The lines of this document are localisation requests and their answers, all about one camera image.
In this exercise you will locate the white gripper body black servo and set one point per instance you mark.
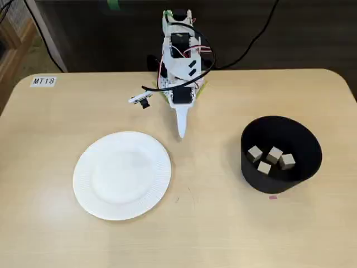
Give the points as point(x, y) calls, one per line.
point(182, 96)

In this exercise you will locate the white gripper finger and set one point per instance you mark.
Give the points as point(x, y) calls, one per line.
point(182, 120)

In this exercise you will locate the white block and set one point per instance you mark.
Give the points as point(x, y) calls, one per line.
point(255, 153)
point(264, 168)
point(287, 161)
point(274, 155)

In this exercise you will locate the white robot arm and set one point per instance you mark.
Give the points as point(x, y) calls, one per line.
point(180, 68)

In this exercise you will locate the white paper plate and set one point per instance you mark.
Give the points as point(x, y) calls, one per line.
point(111, 190)

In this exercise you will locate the black pot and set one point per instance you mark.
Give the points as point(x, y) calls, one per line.
point(279, 184)

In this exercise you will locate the white MT18 label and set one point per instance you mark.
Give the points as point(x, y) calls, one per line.
point(43, 81)

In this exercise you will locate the wooden shelf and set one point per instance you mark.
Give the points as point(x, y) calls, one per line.
point(16, 36)

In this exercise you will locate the green base plate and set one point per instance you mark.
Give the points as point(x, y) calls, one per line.
point(202, 88)

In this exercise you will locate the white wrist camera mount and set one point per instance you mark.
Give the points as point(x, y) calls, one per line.
point(138, 98)

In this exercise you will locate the gray metal post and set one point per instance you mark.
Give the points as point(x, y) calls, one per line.
point(55, 56)

